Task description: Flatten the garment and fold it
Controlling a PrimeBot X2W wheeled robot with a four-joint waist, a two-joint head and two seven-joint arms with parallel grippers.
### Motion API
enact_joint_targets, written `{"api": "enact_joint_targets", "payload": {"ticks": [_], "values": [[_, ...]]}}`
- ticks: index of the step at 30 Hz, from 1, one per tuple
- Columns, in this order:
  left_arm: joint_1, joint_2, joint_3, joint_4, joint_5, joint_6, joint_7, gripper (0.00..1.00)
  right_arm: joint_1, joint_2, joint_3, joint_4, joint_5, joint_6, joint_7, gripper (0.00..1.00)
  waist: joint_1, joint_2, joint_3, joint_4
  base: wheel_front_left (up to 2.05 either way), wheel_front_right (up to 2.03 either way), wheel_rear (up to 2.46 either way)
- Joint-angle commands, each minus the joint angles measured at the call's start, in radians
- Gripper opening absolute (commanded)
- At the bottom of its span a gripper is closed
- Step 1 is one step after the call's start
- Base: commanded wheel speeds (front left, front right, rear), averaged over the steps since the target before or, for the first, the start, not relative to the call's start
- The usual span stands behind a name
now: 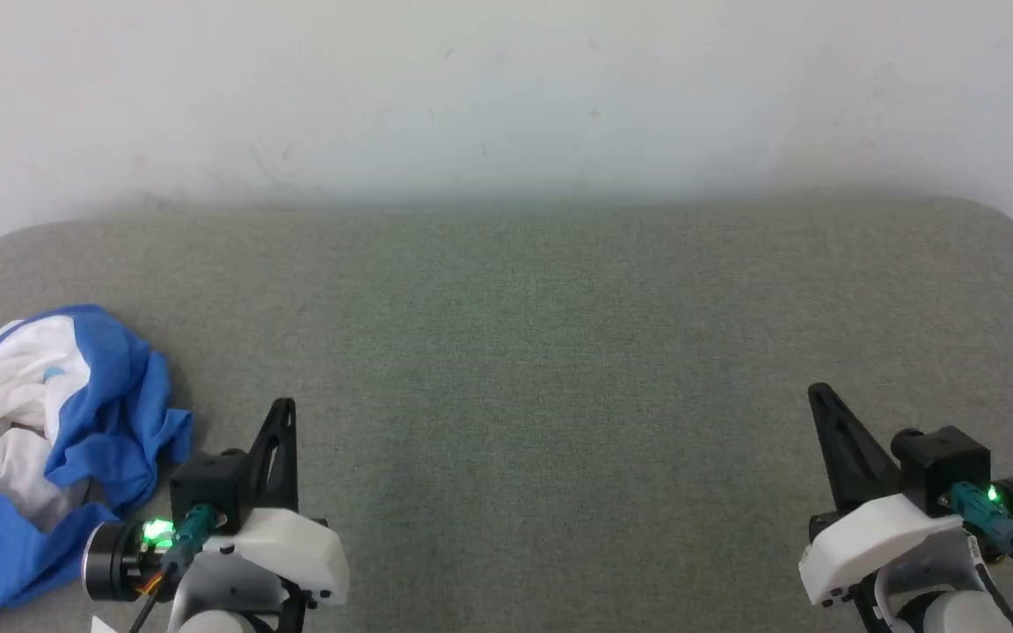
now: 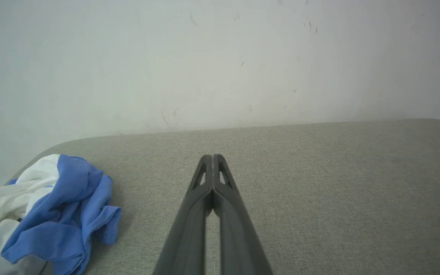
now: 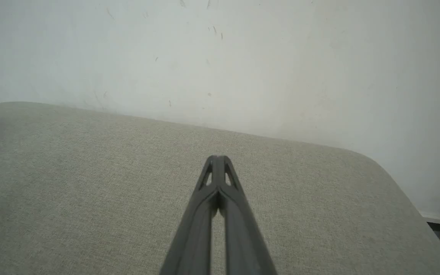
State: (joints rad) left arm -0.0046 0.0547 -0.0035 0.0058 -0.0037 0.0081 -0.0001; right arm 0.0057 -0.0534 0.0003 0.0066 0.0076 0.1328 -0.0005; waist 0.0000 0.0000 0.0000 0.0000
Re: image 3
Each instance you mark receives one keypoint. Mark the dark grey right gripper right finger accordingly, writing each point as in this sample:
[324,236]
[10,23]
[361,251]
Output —
[243,236]

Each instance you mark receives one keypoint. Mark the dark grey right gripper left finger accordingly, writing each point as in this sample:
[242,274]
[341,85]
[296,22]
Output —
[193,236]

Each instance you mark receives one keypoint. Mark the white wall baseboard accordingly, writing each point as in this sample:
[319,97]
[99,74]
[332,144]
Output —
[439,218]

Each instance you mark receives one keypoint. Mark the grey fabric sofa cushion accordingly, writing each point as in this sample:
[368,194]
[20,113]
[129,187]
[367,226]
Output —
[90,198]

